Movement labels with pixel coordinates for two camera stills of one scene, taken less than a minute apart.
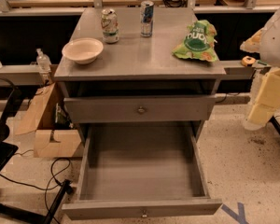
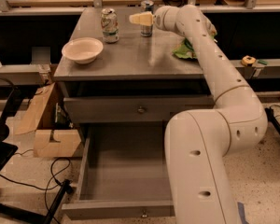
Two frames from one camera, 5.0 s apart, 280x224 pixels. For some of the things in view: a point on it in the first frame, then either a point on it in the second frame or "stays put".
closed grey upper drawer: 138,108 stays put
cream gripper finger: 274,90 to 144,18
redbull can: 147,8 stays put
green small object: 262,63 stays put
